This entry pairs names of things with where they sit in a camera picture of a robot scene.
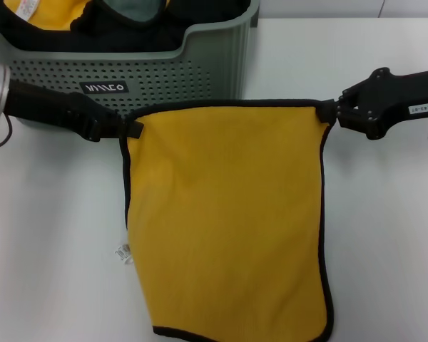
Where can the grey-green perforated plastic storage box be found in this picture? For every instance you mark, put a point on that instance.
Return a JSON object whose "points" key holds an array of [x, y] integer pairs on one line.
{"points": [[207, 64]]}

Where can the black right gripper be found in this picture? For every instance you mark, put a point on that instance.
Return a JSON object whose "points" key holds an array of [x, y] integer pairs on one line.
{"points": [[385, 99]]}

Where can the yellow towel with black trim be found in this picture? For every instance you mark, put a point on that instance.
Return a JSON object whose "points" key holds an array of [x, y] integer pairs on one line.
{"points": [[228, 196]]}

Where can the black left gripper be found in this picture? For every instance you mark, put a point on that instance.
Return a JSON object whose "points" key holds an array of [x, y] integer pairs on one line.
{"points": [[57, 107]]}

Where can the yellow towel with white tag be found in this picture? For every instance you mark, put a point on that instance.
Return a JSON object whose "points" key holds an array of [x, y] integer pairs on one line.
{"points": [[50, 16]]}

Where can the white numbered sticker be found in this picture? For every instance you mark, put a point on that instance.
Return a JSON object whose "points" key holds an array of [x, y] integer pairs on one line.
{"points": [[421, 108]]}

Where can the grey-green towel with black trim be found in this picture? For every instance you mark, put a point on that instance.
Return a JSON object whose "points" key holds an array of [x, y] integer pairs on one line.
{"points": [[135, 9]]}

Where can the black brand label on box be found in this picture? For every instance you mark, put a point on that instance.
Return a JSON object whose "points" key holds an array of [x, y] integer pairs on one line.
{"points": [[104, 87]]}

